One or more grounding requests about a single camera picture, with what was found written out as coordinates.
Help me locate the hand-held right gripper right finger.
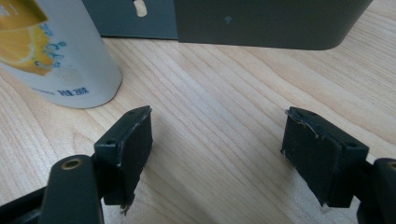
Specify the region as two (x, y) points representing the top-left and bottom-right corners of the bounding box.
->
(280, 105), (371, 209)

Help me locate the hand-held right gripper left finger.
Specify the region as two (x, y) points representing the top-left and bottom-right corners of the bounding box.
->
(93, 105), (154, 217)

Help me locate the white bottle with orange label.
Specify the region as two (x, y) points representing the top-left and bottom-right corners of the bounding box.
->
(0, 0), (123, 110)

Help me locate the dark grey slotted rack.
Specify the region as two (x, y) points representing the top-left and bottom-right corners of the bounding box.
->
(81, 0), (374, 51)

